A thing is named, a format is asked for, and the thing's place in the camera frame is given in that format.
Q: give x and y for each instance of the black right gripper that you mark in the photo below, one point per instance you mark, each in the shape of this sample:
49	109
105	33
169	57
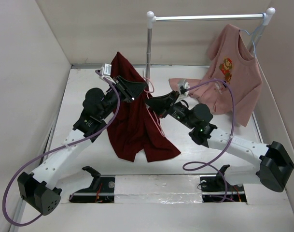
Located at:
160	104

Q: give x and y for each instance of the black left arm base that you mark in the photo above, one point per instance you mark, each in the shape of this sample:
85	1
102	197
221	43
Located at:
101	189

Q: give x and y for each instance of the white metal clothes rack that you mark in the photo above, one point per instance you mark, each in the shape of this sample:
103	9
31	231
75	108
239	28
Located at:
151	19

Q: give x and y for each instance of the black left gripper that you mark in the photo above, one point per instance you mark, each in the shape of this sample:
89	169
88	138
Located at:
129	90

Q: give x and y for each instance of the pink wire hanger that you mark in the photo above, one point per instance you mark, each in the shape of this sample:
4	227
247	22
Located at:
151	111

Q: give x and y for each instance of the pink printed t shirt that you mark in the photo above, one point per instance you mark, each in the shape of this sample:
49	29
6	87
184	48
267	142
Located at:
233	81

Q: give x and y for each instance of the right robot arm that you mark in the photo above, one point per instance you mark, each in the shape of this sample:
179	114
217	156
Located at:
269	165

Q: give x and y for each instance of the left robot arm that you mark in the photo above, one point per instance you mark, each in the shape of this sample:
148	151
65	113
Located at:
38	188

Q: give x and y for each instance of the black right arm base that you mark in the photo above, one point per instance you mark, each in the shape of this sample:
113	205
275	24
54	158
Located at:
215	189

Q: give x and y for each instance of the dark red t shirt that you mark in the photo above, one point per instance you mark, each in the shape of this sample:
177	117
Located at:
135	129

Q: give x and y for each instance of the blue wire hanger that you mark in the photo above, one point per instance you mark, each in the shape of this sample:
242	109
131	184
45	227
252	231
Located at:
257	33

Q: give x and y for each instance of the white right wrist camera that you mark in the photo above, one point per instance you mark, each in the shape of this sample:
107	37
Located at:
183	91

